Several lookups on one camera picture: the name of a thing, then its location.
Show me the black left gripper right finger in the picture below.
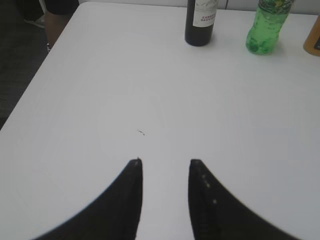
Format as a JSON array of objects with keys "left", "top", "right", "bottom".
[{"left": 188, "top": 159, "right": 295, "bottom": 240}]

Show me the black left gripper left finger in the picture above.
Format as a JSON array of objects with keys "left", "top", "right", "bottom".
[{"left": 38, "top": 158, "right": 143, "bottom": 240}]

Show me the green plastic soda bottle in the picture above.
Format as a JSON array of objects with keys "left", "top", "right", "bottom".
[{"left": 245, "top": 0, "right": 295, "bottom": 55}]

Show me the person's bare leg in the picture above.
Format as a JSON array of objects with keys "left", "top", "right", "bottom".
[{"left": 44, "top": 11, "right": 73, "bottom": 49}]

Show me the dark red wine bottle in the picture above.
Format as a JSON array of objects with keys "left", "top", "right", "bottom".
[{"left": 184, "top": 0, "right": 219, "bottom": 47}]

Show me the NFC orange juice bottle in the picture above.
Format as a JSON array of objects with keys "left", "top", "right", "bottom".
[{"left": 303, "top": 15, "right": 320, "bottom": 57}]

